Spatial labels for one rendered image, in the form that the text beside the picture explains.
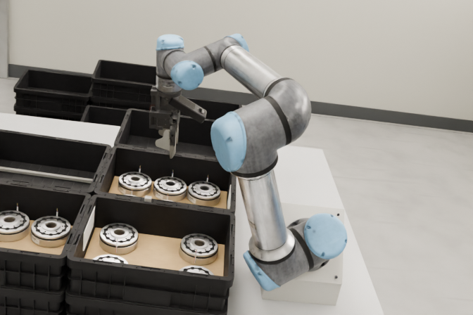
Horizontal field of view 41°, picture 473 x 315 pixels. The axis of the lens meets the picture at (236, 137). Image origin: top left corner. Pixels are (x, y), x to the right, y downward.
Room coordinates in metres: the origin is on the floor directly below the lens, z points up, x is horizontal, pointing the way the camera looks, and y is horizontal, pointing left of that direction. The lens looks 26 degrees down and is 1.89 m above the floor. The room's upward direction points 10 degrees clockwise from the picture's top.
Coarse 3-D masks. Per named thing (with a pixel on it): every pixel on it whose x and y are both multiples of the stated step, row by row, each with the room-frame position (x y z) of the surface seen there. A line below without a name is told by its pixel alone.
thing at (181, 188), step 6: (156, 180) 1.73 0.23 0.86; (162, 180) 1.73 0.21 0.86; (180, 180) 1.75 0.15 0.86; (156, 186) 1.69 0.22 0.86; (162, 186) 1.70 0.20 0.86; (180, 186) 1.71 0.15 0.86; (186, 186) 1.72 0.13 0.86; (162, 192) 1.67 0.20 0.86; (168, 192) 1.67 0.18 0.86; (174, 192) 1.67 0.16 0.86; (180, 192) 1.68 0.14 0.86
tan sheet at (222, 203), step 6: (114, 180) 1.74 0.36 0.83; (114, 186) 1.70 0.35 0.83; (108, 192) 1.66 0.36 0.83; (114, 192) 1.67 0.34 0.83; (150, 192) 1.70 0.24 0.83; (222, 192) 1.78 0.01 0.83; (156, 198) 1.67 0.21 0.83; (186, 198) 1.70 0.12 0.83; (222, 198) 1.74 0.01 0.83; (216, 204) 1.70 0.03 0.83; (222, 204) 1.71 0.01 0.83
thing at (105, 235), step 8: (112, 224) 1.45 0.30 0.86; (120, 224) 1.46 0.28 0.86; (128, 224) 1.47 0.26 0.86; (104, 232) 1.41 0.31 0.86; (128, 232) 1.43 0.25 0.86; (136, 232) 1.44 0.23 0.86; (104, 240) 1.38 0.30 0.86; (112, 240) 1.38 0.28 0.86; (120, 240) 1.39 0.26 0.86; (128, 240) 1.40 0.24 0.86
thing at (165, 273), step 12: (144, 204) 1.48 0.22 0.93; (156, 204) 1.49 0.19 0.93; (168, 204) 1.50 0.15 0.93; (84, 216) 1.37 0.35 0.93; (228, 216) 1.50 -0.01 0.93; (84, 228) 1.33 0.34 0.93; (72, 252) 1.22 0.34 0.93; (72, 264) 1.19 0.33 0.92; (84, 264) 1.19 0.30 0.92; (96, 264) 1.19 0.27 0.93; (108, 264) 1.20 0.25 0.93; (120, 264) 1.20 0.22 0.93; (132, 264) 1.21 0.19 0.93; (228, 264) 1.28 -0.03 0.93; (144, 276) 1.20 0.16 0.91; (156, 276) 1.20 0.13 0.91; (168, 276) 1.20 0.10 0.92; (180, 276) 1.20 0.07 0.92; (192, 276) 1.21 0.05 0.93; (204, 276) 1.21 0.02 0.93; (216, 276) 1.22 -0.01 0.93; (228, 276) 1.23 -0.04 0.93
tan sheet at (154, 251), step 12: (96, 228) 1.47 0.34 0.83; (96, 240) 1.41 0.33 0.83; (144, 240) 1.45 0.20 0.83; (156, 240) 1.46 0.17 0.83; (168, 240) 1.47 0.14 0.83; (180, 240) 1.48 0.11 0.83; (96, 252) 1.36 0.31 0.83; (108, 252) 1.37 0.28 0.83; (132, 252) 1.39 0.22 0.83; (144, 252) 1.39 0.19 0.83; (156, 252) 1.40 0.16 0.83; (168, 252) 1.41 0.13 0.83; (144, 264) 1.34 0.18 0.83; (156, 264) 1.35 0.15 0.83; (168, 264) 1.36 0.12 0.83; (180, 264) 1.37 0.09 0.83; (192, 264) 1.38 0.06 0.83; (216, 264) 1.40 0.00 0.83
